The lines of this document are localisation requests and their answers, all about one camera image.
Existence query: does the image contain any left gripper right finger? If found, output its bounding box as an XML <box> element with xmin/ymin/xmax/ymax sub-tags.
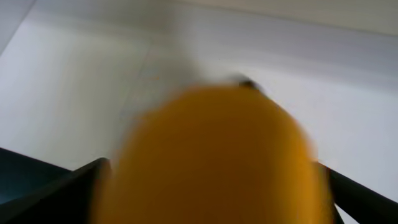
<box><xmin>316</xmin><ymin>161</ymin><xmax>398</xmax><ymax>224</ymax></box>

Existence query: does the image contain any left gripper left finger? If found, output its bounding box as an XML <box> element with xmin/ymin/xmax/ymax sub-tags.
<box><xmin>0</xmin><ymin>147</ymin><xmax>111</xmax><ymax>224</ymax></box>

